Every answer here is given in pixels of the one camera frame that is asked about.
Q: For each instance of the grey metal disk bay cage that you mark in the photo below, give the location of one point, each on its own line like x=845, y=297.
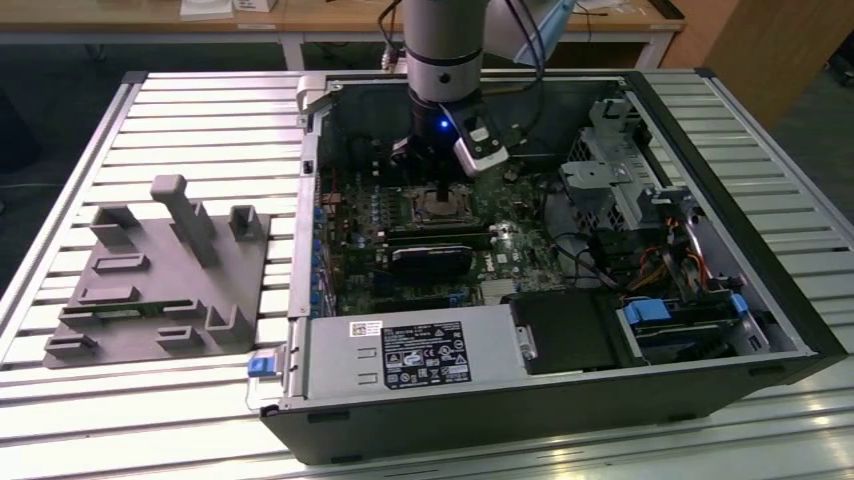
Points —
x=600, y=175

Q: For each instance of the black RAM slot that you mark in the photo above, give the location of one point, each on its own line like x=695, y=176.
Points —
x=440, y=226
x=440, y=230
x=440, y=238
x=440, y=234

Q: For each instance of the grey parts rack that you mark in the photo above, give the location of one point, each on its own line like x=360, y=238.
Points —
x=167, y=280

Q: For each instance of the grey power supply unit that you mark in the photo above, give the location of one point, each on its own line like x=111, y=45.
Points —
x=347, y=345

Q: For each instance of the black plastic shroud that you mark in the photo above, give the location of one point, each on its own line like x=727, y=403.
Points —
x=567, y=330

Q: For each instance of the silver CPU with green edge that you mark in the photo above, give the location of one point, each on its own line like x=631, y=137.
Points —
x=432, y=209

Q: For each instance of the green motherboard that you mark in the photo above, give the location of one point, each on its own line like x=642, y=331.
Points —
x=520, y=250

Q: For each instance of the black open PC case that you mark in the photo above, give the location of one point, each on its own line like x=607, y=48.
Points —
x=467, y=430

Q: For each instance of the grey case latch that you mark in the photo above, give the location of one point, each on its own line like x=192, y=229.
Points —
x=312, y=92

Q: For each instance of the brown wooden cabinet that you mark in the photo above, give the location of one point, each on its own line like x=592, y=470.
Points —
x=780, y=55

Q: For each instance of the blue plastic clip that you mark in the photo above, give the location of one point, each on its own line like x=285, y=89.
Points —
x=738, y=306

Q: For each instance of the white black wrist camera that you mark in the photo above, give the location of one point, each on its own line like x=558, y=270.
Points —
x=482, y=142

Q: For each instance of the CPU socket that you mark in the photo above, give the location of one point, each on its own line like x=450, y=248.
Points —
x=422, y=219

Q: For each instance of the silver chipset heatsink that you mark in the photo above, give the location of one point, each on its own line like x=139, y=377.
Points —
x=500, y=291

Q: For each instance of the wooden desk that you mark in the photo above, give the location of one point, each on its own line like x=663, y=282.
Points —
x=320, y=22

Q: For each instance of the hard disk in blue carrier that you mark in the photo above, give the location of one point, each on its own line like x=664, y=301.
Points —
x=643, y=310

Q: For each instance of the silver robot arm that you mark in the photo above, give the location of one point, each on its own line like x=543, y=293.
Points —
x=443, y=50

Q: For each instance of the black graphics card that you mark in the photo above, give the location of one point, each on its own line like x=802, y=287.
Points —
x=430, y=260

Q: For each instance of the white box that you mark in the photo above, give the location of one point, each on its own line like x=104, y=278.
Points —
x=207, y=10

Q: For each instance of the green RAM stick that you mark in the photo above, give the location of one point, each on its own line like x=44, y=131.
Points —
x=127, y=311

